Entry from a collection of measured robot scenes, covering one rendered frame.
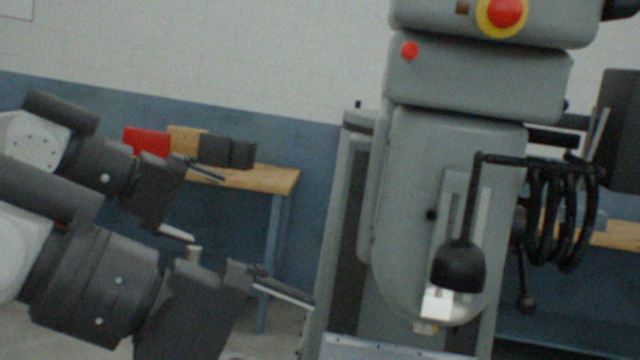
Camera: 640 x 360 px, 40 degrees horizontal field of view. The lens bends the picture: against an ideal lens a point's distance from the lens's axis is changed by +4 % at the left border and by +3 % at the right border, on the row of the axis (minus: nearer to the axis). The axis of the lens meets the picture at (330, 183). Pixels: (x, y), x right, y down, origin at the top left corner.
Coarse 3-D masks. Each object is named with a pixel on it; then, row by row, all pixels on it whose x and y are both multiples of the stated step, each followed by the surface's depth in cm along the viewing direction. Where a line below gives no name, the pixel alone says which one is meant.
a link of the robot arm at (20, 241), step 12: (0, 216) 64; (0, 228) 63; (12, 228) 64; (0, 240) 63; (12, 240) 63; (24, 240) 65; (0, 252) 63; (12, 252) 63; (24, 252) 64; (0, 264) 63; (12, 264) 63; (24, 264) 65; (0, 276) 63; (12, 276) 64; (0, 288) 64
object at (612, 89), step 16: (608, 80) 159; (624, 80) 150; (608, 96) 157; (624, 96) 148; (624, 112) 146; (608, 128) 154; (624, 128) 146; (608, 144) 152; (624, 144) 147; (592, 160) 160; (608, 160) 151; (624, 160) 147; (608, 176) 149; (624, 176) 147; (624, 192) 148
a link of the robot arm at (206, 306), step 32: (128, 256) 68; (96, 288) 66; (128, 288) 67; (160, 288) 69; (192, 288) 69; (224, 288) 70; (96, 320) 67; (128, 320) 67; (160, 320) 69; (192, 320) 70; (224, 320) 70; (160, 352) 69; (192, 352) 70
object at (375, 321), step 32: (352, 128) 178; (352, 160) 167; (352, 192) 167; (352, 224) 168; (320, 256) 175; (352, 256) 169; (320, 288) 174; (352, 288) 170; (320, 320) 173; (352, 320) 171; (384, 320) 171; (480, 320) 170; (448, 352) 171; (480, 352) 171
